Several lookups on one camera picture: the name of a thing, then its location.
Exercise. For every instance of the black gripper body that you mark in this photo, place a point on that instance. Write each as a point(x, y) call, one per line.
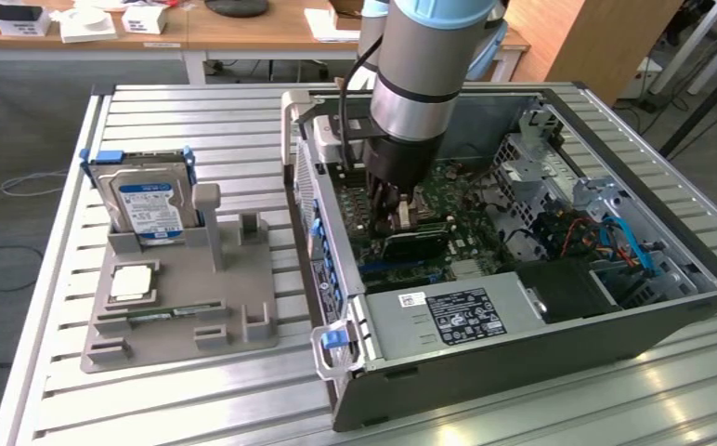
point(402, 160)

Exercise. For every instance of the black graphics card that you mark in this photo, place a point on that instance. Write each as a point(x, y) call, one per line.
point(414, 244)

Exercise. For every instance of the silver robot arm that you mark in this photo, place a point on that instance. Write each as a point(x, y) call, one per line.
point(421, 69)

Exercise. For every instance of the metal CPU socket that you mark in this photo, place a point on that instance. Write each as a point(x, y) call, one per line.
point(425, 211)

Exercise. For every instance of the green RAM stick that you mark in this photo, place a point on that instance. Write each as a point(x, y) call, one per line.
point(176, 312)
point(440, 226)

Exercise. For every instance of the blue expansion slot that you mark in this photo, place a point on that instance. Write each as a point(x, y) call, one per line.
point(377, 268)

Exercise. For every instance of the green motherboard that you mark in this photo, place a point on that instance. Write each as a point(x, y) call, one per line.
point(470, 232)

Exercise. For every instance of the perforated metal drive cage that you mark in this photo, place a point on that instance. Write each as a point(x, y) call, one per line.
point(532, 186)

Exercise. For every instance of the grey power supply unit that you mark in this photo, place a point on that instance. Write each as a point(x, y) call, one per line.
point(396, 325)

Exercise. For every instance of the white paper stack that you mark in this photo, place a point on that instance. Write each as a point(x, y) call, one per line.
point(328, 28)

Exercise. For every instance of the cardboard box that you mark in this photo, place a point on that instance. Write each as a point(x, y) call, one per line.
point(346, 7)

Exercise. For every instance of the wooden desk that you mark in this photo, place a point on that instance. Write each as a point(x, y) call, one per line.
point(241, 32)

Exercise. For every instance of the wooden cabinet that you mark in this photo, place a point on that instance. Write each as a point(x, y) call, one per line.
point(583, 46)

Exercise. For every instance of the hard disk with blue caddy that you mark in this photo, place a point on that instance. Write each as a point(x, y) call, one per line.
point(145, 209)

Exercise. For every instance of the black open PC case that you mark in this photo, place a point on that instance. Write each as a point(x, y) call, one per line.
point(520, 371)

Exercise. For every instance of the black round object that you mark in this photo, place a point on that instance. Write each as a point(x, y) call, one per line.
point(234, 7)

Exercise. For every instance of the white floor box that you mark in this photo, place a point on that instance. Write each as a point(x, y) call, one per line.
point(647, 74)

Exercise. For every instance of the grey parts rack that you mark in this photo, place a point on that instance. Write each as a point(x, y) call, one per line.
point(173, 334)

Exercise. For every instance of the silver CPU chip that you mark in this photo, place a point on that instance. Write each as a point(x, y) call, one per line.
point(130, 283)

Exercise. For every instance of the metal disk bay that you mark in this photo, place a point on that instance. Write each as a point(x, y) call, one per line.
point(644, 290)

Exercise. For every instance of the white printed carton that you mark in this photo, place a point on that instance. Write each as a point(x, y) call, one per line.
point(145, 21)

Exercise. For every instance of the white square round-topped box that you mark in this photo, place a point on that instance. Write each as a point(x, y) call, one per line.
point(86, 28)

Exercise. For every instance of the white box with black top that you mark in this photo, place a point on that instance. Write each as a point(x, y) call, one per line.
point(21, 25)

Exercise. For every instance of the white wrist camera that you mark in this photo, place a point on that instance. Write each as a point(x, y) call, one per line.
point(334, 139)

